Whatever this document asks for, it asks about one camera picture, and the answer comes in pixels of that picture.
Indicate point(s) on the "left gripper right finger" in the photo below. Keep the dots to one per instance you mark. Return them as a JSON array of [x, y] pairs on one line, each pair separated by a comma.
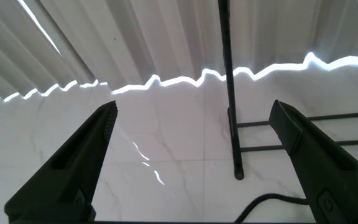
[[331, 174]]

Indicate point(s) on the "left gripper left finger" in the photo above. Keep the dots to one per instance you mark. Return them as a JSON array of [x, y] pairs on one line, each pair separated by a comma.
[[67, 177]]

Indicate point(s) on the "black clothes rack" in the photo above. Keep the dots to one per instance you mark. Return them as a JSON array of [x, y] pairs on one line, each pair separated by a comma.
[[228, 93]]

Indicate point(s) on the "white curtain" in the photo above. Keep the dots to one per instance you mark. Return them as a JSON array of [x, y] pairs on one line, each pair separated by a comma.
[[135, 31]]

